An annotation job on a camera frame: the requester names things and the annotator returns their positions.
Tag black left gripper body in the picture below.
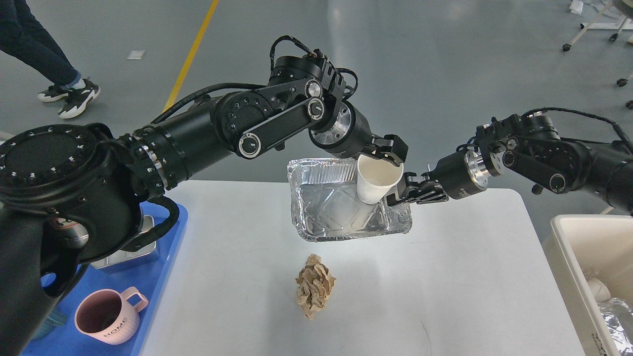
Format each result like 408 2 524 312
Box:
309 101 377 159

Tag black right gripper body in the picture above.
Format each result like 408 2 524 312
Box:
430 150 490 200

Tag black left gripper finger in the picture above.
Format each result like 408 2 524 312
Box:
363 134 409 166

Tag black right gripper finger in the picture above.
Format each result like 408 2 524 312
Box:
386 172 448 207

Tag white paper cup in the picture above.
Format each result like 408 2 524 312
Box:
357 155 404 204

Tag aluminium foil tray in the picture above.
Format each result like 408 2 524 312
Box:
287 158 413 242

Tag brown paper ball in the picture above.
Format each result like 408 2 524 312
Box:
295 253 337 320

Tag square stainless steel tray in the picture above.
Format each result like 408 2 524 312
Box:
91 216 161 271

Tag pink mug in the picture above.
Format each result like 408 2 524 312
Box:
73 286 149 345

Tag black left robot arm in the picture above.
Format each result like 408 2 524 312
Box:
0 35 408 356

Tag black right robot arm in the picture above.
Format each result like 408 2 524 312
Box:
386 107 633 213

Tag beige plastic bin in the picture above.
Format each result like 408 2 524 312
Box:
542 215 633 356

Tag white object in bin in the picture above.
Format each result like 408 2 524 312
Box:
586 277 611 303

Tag crumpled foil in bin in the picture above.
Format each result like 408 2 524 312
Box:
597 298 633 356

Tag white paper scrap on floor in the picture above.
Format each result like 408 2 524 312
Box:
127 50 145 60

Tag white chair legs with castors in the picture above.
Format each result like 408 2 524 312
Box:
560 0 632 117

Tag blue plastic tray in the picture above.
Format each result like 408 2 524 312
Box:
22 205 188 356

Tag person in black shirt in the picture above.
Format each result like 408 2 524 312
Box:
0 0 101 119

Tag teal and yellow mug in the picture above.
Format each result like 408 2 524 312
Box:
30 307 68 341

